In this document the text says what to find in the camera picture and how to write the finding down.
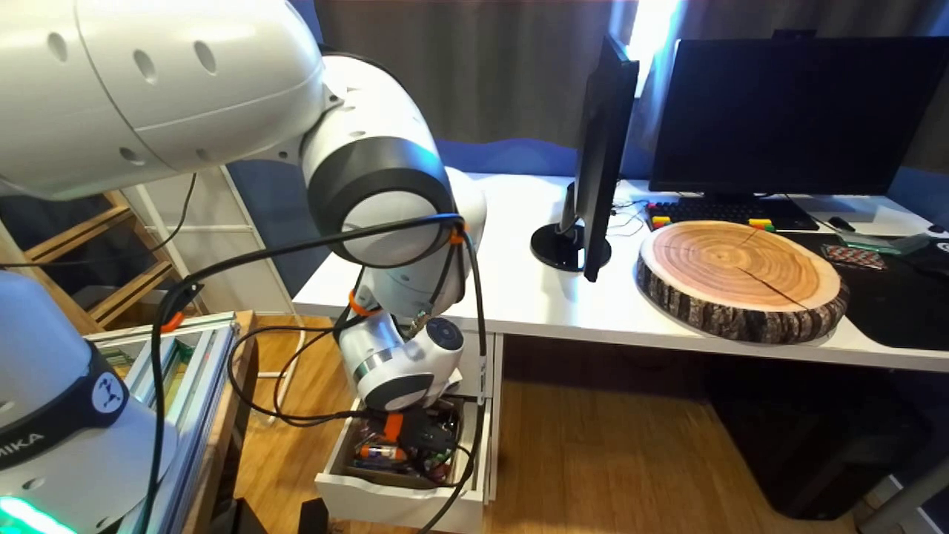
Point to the black keyboard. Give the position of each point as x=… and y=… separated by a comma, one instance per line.
x=731, y=207

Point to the orange black clamp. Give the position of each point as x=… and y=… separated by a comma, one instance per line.
x=179, y=301

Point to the white metal rack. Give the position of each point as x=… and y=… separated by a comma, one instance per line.
x=210, y=230

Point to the grey metal bar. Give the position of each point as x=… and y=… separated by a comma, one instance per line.
x=906, y=498

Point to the white deep desk drawer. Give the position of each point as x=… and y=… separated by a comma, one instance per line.
x=396, y=504

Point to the wooden ladder rack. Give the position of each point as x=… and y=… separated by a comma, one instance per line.
x=76, y=233

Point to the white office desk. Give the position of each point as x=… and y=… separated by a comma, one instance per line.
x=552, y=296

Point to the black soft bag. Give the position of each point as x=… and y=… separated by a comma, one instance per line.
x=811, y=433

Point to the orange capped white marker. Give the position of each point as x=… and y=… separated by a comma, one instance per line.
x=381, y=455

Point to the yellow green toy block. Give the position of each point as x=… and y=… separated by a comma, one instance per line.
x=658, y=221
x=761, y=222

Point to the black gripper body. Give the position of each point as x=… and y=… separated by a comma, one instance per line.
x=431, y=440

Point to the black monitor with round stand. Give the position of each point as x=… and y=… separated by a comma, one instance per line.
x=603, y=150

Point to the large black monitor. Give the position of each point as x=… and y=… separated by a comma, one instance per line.
x=802, y=114

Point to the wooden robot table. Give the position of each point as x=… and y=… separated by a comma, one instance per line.
x=224, y=433

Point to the wood slice cushion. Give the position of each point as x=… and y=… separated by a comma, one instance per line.
x=743, y=276

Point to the white monitor base plate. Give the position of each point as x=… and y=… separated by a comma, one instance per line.
x=878, y=207

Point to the black computer mouse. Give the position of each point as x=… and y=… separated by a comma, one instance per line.
x=841, y=222

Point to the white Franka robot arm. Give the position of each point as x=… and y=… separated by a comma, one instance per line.
x=196, y=89

